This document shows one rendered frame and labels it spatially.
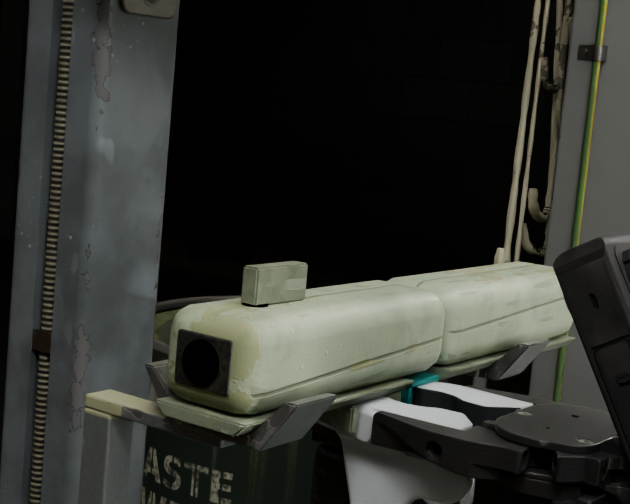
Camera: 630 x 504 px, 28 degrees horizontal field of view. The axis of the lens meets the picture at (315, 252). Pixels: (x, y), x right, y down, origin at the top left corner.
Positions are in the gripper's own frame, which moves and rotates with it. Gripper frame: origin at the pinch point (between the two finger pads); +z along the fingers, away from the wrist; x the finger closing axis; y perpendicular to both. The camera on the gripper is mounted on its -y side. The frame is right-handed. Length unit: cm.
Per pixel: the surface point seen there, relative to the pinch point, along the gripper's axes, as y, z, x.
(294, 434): -0.4, -3.7, -9.6
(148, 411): 0.1, 3.2, -10.6
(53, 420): 4.7, 16.2, -3.4
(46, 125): -10.8, 18.3, -3.3
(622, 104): -15.0, 6.6, 46.5
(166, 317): 23, 94, 94
